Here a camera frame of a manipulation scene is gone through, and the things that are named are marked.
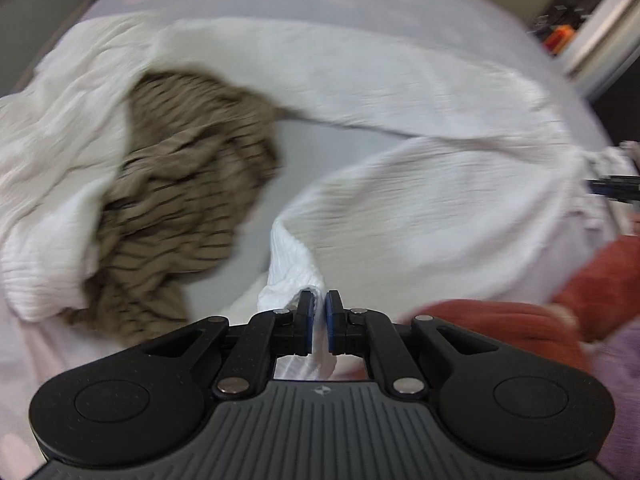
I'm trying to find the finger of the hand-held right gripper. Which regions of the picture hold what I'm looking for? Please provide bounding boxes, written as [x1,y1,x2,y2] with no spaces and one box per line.
[585,174,640,206]

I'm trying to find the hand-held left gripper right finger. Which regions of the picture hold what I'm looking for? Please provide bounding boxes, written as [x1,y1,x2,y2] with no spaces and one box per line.
[324,289,497,401]

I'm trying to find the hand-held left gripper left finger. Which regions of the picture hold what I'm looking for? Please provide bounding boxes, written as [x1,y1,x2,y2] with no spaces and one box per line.
[144,289,317,401]

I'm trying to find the white crinkled pants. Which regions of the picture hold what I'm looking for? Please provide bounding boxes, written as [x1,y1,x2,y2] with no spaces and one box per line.
[0,12,623,382]

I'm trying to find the orange object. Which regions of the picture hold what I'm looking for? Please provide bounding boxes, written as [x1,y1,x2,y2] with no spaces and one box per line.
[545,25,580,55]

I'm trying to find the red-orange garment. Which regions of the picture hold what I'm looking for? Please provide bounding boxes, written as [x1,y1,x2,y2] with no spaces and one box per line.
[395,234,640,377]

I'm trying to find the brown striped garment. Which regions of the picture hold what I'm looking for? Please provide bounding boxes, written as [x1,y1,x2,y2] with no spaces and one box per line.
[60,72,282,350]

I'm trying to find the purple cloth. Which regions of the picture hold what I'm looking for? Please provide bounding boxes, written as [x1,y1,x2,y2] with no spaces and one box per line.
[582,320,640,480]

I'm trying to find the white door frame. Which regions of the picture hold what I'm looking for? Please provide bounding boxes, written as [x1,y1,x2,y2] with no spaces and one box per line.
[562,0,640,101]

